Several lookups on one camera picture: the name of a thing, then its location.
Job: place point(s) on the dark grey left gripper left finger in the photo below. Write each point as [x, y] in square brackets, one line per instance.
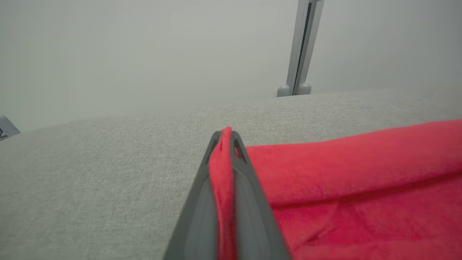
[196, 224]

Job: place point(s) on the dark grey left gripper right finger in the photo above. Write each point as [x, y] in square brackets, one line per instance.
[252, 224]

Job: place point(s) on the red shirt with white sleeves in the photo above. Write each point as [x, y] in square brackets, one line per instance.
[361, 180]

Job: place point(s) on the small grey box corner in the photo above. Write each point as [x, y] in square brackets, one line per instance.
[6, 128]

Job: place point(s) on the grey partition post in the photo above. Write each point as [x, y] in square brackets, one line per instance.
[299, 43]

